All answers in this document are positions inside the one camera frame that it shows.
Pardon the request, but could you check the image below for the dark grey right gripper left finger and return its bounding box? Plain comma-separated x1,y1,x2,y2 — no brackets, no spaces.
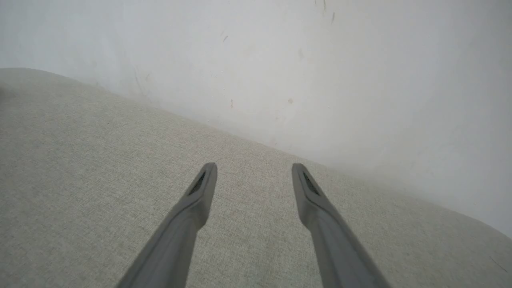
116,162,218,288

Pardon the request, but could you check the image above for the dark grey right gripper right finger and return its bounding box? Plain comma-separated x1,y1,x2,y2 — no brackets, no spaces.
292,163,392,288

